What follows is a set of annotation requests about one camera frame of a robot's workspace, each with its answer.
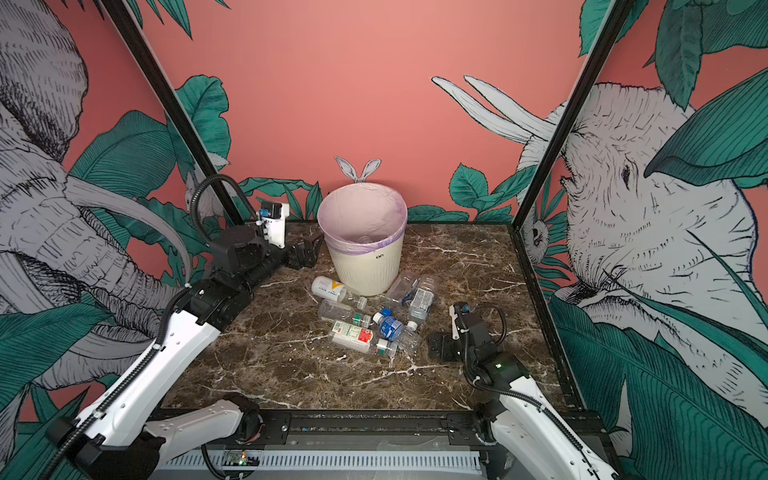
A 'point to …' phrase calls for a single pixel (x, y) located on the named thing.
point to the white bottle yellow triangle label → (328, 288)
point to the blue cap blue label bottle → (390, 327)
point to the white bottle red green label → (350, 337)
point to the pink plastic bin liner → (361, 217)
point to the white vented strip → (192, 460)
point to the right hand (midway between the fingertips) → (438, 334)
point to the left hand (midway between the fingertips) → (304, 225)
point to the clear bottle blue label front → (365, 240)
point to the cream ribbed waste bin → (369, 274)
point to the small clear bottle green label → (386, 348)
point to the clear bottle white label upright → (421, 301)
